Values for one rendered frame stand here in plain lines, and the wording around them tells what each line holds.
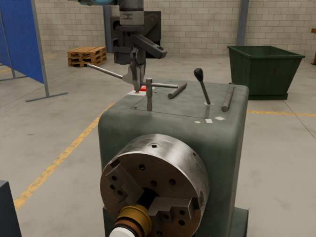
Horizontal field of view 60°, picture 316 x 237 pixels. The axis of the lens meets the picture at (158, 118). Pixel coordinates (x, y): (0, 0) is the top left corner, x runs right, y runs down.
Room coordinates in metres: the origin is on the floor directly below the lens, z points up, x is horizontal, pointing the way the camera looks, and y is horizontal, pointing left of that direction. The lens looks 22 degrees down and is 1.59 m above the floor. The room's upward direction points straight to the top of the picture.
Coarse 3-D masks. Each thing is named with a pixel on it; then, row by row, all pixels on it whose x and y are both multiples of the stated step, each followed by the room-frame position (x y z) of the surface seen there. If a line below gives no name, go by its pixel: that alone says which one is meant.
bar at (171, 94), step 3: (183, 84) 1.19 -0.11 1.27; (186, 84) 1.22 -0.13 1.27; (180, 87) 1.14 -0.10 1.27; (183, 87) 1.18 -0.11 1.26; (174, 90) 1.09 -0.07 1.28; (177, 90) 1.10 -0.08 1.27; (180, 90) 1.14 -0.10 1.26; (171, 93) 1.05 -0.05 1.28; (174, 93) 1.07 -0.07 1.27; (177, 93) 1.10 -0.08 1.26; (168, 96) 1.05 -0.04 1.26; (171, 96) 1.05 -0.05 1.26
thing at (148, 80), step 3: (147, 78) 0.88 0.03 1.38; (150, 78) 0.88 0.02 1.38; (147, 81) 0.88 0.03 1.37; (150, 81) 0.88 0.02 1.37; (147, 84) 0.88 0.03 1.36; (150, 84) 0.88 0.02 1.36; (147, 87) 0.88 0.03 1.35; (150, 87) 0.88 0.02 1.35; (147, 90) 0.88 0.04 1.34; (150, 90) 0.88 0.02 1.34; (147, 93) 0.88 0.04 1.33; (150, 93) 0.88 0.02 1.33; (147, 96) 0.88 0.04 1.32; (150, 96) 0.88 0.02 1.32; (147, 99) 0.88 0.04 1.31; (150, 99) 0.88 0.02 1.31; (147, 102) 0.88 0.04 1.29; (150, 102) 0.88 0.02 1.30; (147, 105) 0.88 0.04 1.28; (150, 105) 0.88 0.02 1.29; (147, 108) 0.88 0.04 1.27; (150, 108) 0.88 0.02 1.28
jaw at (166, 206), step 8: (160, 200) 0.60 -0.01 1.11; (168, 200) 0.60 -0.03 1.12; (176, 200) 0.59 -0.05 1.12; (184, 200) 0.58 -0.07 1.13; (192, 200) 0.59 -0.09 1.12; (200, 200) 0.60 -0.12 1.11; (152, 208) 0.57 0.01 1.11; (160, 208) 0.57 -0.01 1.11; (168, 208) 0.56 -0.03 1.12; (176, 208) 0.56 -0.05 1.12; (184, 208) 0.56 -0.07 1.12; (192, 208) 0.58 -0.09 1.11; (152, 216) 0.54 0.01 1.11; (160, 216) 0.56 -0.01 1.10; (168, 216) 0.55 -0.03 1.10; (176, 216) 0.56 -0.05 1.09; (184, 216) 0.56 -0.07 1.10; (152, 224) 0.54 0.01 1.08; (160, 224) 0.55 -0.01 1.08
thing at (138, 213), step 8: (128, 208) 0.56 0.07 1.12; (136, 208) 0.55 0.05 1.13; (144, 208) 0.58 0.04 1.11; (120, 216) 0.54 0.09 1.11; (128, 216) 0.53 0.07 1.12; (136, 216) 0.53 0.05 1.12; (144, 216) 0.54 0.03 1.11; (120, 224) 0.51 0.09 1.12; (128, 224) 0.51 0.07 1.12; (136, 224) 0.52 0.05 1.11; (144, 224) 0.52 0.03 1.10; (136, 232) 0.50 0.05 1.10; (144, 232) 0.51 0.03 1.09
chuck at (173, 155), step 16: (128, 144) 0.74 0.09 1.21; (144, 144) 0.69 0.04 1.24; (160, 144) 0.69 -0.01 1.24; (112, 160) 0.70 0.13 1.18; (128, 160) 0.65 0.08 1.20; (144, 160) 0.64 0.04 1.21; (160, 160) 0.62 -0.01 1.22; (176, 160) 0.63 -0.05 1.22; (192, 160) 0.67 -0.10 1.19; (144, 176) 0.64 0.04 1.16; (160, 176) 0.62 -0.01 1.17; (176, 176) 0.61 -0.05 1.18; (192, 176) 0.61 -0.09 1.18; (144, 192) 0.71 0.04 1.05; (160, 192) 0.62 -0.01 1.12; (176, 192) 0.61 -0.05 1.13; (192, 192) 0.59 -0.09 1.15; (112, 208) 0.68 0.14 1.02; (176, 224) 0.60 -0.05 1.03; (192, 224) 0.59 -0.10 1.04
